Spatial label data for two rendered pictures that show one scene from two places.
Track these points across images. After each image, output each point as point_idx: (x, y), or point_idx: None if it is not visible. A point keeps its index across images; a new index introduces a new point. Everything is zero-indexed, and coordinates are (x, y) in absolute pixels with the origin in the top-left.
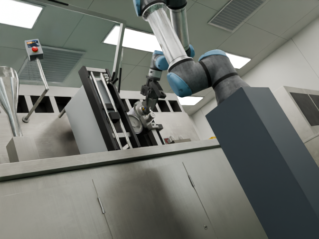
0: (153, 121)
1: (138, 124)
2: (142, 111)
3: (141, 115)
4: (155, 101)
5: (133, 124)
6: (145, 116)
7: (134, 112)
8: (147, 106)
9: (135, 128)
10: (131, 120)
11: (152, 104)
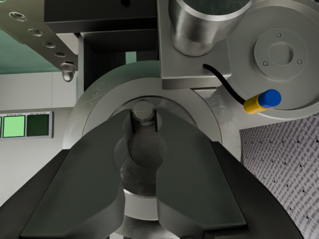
0: (87, 79)
1: (233, 47)
2: (198, 127)
3: (194, 107)
4: (61, 196)
5: (288, 41)
6: (200, 63)
7: (239, 139)
8: (196, 132)
9: (275, 22)
10: (292, 75)
11: (114, 161)
